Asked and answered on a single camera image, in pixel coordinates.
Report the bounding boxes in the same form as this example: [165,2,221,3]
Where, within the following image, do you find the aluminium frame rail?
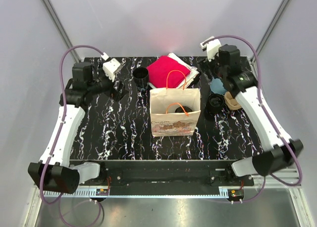
[24,170,317,227]

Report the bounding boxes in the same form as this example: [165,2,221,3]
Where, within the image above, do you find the red folded cloth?
[147,56,191,88]

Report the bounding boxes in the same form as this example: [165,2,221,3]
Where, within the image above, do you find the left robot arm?
[28,58,125,194]

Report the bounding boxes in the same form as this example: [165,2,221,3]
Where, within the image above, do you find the blue straw holder cup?
[210,78,227,95]

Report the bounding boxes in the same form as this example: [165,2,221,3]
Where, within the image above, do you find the stack of napkins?
[149,53,199,89]

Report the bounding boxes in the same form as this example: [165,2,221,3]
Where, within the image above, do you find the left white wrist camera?
[101,52,122,82]

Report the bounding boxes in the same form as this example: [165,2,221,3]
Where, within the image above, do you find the purple cable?
[200,35,303,203]
[39,45,111,225]

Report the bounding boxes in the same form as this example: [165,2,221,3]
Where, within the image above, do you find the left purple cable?
[39,45,111,225]

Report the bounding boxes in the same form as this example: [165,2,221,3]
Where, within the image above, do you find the bottom cardboard cup carrier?
[224,91,242,110]

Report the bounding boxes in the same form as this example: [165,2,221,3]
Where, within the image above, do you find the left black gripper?
[88,62,129,102]

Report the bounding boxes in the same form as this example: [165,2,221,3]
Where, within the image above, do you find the paper takeout bag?
[150,85,201,137]

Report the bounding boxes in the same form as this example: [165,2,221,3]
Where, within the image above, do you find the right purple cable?
[200,35,303,203]

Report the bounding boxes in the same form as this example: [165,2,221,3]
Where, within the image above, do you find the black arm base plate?
[85,160,254,197]

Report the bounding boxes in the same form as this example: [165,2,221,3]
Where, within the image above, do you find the black coffee cup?
[133,67,149,91]

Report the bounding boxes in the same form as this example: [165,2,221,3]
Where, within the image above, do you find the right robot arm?
[200,40,303,186]

